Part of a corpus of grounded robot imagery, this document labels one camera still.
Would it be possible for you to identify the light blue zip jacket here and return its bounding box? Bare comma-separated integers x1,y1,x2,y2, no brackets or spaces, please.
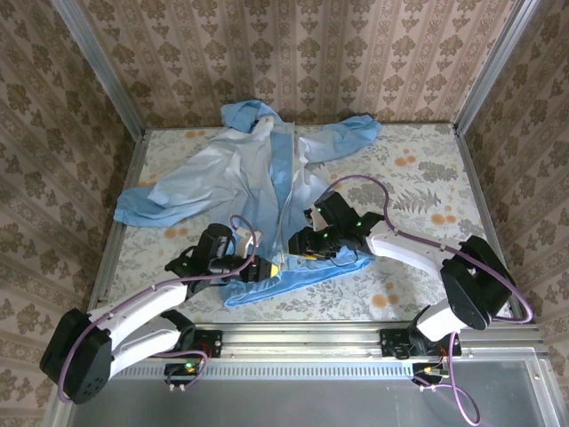
114,100,383,309

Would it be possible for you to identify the grey metal cover sheet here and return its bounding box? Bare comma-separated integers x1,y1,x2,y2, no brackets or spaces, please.
57,359,562,427

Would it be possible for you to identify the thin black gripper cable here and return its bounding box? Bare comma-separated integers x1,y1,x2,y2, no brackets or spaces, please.
329,247,362,269

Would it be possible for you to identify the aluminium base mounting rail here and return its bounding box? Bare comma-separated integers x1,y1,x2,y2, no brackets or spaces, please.
191,321,553,361

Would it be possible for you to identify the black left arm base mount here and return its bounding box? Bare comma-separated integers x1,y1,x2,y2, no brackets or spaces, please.
190,327,224,359

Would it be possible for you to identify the slotted grey cable duct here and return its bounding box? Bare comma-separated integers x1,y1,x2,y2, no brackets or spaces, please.
113,358,417,380

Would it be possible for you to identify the aluminium table side rail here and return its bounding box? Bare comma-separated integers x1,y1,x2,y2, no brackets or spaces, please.
85,128,148,318
452,124,526,322

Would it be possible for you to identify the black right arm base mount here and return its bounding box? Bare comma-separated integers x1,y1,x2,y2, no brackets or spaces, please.
379,326,463,360

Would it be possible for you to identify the aluminium frame post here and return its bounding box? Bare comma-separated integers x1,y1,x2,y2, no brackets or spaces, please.
49,0,147,135
453,0,544,134

